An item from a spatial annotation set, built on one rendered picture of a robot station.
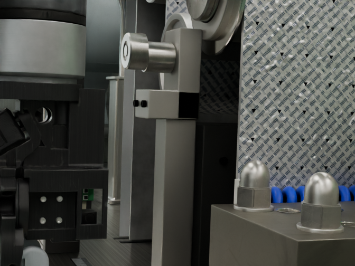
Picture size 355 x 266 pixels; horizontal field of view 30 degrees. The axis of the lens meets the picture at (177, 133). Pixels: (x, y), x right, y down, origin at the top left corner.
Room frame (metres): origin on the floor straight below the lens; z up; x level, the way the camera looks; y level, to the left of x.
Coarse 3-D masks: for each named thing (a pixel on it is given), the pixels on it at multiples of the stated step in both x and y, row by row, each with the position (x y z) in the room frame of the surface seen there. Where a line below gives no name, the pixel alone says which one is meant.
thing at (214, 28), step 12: (228, 0) 0.67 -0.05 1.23; (216, 12) 0.70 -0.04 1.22; (228, 12) 0.68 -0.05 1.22; (192, 24) 0.76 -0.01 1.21; (204, 24) 0.73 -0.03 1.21; (216, 24) 0.70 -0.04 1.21; (240, 24) 0.69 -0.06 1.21; (204, 36) 0.73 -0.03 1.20; (216, 36) 0.71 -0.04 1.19; (240, 36) 0.71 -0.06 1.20
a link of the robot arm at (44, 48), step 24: (0, 24) 0.47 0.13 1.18; (24, 24) 0.46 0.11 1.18; (48, 24) 0.47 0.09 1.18; (72, 24) 0.48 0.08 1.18; (0, 48) 0.47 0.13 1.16; (24, 48) 0.46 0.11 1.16; (48, 48) 0.47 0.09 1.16; (72, 48) 0.48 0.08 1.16; (0, 72) 0.47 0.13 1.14; (24, 72) 0.46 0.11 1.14; (48, 72) 0.47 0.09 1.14; (72, 72) 0.48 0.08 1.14
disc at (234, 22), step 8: (240, 0) 0.66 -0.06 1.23; (240, 8) 0.66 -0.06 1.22; (232, 16) 0.68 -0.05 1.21; (240, 16) 0.67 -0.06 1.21; (232, 24) 0.68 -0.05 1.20; (224, 32) 0.70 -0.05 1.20; (232, 32) 0.68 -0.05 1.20; (208, 40) 0.74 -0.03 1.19; (216, 40) 0.71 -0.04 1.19; (224, 40) 0.69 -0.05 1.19; (208, 48) 0.73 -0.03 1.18; (216, 48) 0.71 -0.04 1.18; (224, 48) 0.70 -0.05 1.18
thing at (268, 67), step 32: (256, 32) 0.67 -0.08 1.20; (288, 32) 0.68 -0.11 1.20; (320, 32) 0.70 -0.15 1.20; (352, 32) 0.71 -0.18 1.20; (256, 64) 0.67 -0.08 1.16; (288, 64) 0.69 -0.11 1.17; (320, 64) 0.70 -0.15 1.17; (352, 64) 0.71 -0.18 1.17; (256, 96) 0.67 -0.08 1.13; (288, 96) 0.69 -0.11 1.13; (320, 96) 0.70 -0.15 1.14; (352, 96) 0.71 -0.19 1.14; (256, 128) 0.67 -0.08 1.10; (288, 128) 0.69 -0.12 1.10; (320, 128) 0.70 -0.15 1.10; (352, 128) 0.71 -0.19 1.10; (288, 160) 0.69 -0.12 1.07; (320, 160) 0.70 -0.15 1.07; (352, 160) 0.71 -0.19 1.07
